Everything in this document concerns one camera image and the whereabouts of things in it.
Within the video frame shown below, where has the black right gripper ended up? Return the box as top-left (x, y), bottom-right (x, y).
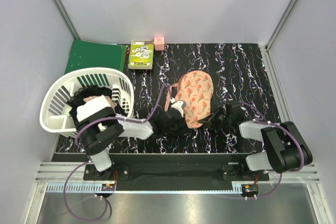
top-left (198, 106), bottom-right (232, 132)

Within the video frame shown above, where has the pink mesh bra laundry bag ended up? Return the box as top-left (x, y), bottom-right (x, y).
top-left (164, 70), bottom-right (214, 129)

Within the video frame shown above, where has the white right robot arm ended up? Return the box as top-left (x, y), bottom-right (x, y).
top-left (198, 101), bottom-right (313, 180)

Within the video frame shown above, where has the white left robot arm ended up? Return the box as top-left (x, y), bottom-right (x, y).
top-left (76, 107), bottom-right (184, 180)

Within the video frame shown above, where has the black lace bra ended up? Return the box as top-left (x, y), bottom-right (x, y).
top-left (66, 85), bottom-right (112, 122)

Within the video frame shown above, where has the white plastic laundry basket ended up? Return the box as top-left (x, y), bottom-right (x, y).
top-left (39, 67), bottom-right (134, 137)

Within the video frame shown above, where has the black patterned table mat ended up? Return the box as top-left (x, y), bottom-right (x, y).
top-left (108, 43), bottom-right (280, 154)

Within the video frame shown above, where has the green card box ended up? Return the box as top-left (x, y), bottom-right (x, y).
top-left (128, 41), bottom-right (154, 70)

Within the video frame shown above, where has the small pink box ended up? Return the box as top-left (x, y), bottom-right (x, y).
top-left (154, 36), bottom-right (165, 51)

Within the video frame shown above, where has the green cutting mat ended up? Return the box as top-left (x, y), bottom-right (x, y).
top-left (65, 39), bottom-right (127, 74)

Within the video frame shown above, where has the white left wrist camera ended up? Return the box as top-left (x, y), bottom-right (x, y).
top-left (170, 98), bottom-right (186, 118)

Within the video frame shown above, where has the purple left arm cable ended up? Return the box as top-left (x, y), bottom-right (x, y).
top-left (64, 83), bottom-right (176, 221)

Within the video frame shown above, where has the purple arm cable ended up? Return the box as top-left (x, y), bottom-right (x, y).
top-left (64, 83), bottom-right (176, 221)
top-left (217, 100), bottom-right (307, 200)

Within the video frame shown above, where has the white slotted cable duct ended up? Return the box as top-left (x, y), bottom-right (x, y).
top-left (46, 183), bottom-right (116, 194)

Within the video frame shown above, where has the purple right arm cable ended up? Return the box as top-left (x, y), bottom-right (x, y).
top-left (217, 100), bottom-right (307, 200)

